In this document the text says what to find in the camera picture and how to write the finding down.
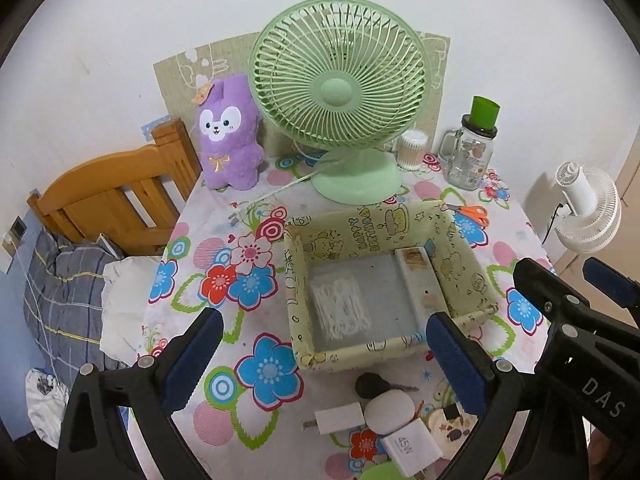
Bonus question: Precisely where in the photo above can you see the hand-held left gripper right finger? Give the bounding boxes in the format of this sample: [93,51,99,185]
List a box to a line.
[425,311,588,480]

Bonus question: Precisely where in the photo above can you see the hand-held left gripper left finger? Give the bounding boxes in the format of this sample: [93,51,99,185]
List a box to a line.
[59,307,225,480]

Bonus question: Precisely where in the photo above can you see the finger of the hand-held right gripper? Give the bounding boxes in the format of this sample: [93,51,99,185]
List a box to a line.
[513,257,640,358]
[582,256,640,309]

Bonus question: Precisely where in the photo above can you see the white oval case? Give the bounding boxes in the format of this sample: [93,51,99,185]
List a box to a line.
[363,393,417,435]

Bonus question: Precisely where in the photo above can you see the white square charger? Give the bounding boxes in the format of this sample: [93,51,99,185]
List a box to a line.
[382,420,444,480]

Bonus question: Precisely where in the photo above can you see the white charger with prongs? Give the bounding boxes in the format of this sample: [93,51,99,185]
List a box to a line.
[302,401,368,436]

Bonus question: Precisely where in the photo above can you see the green square pad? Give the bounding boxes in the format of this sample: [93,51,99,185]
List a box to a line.
[357,466,401,480]

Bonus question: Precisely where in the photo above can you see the cartoon printed storage box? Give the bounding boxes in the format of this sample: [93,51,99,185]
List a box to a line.
[283,200,501,373]

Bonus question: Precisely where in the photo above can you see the small cartoon printed case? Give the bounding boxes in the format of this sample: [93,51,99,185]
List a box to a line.
[422,402,476,443]

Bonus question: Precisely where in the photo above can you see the white standing fan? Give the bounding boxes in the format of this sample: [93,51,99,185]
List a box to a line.
[554,161,623,252]

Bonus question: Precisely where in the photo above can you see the white pillow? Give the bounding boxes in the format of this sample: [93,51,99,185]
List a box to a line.
[99,255,167,367]

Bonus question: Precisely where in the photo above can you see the black car key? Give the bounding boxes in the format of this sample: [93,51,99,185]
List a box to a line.
[355,372,420,401]

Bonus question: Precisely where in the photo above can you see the white box with brown label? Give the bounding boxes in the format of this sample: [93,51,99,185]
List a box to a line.
[393,247,453,321]

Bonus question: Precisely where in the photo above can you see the floral tablecloth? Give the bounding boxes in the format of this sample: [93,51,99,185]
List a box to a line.
[127,151,557,480]

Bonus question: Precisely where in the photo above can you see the grey plaid blanket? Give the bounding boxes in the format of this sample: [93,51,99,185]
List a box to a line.
[22,227,131,373]

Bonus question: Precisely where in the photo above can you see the white patterned cloth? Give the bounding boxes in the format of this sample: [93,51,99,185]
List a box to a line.
[25,367,72,450]

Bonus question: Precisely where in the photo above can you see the glass jar with green lid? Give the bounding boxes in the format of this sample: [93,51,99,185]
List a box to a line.
[438,95,502,192]

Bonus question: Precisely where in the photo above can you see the wooden bed headboard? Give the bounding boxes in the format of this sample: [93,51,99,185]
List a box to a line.
[27,117,203,257]

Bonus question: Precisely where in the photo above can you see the cotton swab container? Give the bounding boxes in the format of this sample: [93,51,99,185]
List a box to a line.
[396,130,429,172]

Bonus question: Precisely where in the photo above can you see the purple plush toy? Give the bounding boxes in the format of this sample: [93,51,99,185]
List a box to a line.
[191,73,266,192]

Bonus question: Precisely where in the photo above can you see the green desk fan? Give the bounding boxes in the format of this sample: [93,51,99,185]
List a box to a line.
[248,0,432,206]

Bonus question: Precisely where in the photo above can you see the black fan cable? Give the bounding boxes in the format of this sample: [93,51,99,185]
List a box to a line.
[541,201,568,247]

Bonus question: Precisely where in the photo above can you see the orange handled scissors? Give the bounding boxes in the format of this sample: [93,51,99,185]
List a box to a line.
[440,202,491,227]

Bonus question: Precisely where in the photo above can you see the white fan power cable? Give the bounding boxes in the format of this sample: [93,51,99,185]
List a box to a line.
[227,150,328,226]

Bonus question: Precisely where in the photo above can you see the blue wall sticker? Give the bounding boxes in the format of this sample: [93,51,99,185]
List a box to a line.
[141,115,174,142]

